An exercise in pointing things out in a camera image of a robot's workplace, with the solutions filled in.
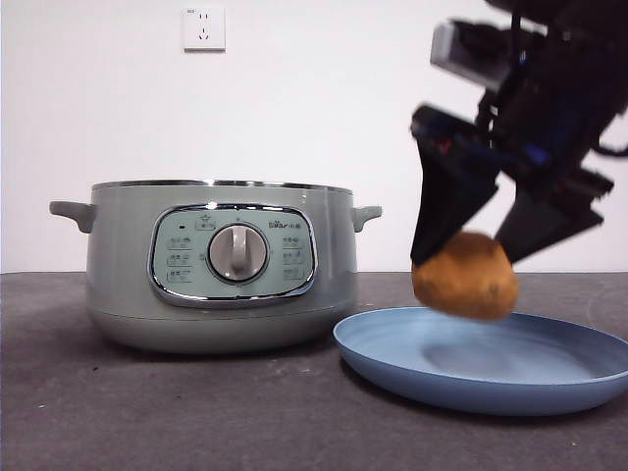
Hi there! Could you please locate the blue round plate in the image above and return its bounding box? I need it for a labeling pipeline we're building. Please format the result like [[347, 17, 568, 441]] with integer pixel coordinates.
[[332, 306, 628, 418]]

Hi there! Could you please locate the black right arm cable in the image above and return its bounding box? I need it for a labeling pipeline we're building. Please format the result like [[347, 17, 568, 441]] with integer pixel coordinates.
[[591, 139, 628, 159]]

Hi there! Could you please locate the pale green electric steamer pot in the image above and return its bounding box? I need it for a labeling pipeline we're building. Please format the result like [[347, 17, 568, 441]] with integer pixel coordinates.
[[47, 179, 383, 356]]

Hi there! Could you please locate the white wall socket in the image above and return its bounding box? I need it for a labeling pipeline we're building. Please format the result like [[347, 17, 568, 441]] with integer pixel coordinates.
[[183, 6, 228, 54]]

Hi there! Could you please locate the brown potato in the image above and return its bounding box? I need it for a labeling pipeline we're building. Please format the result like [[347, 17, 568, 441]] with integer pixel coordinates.
[[411, 231, 521, 322]]

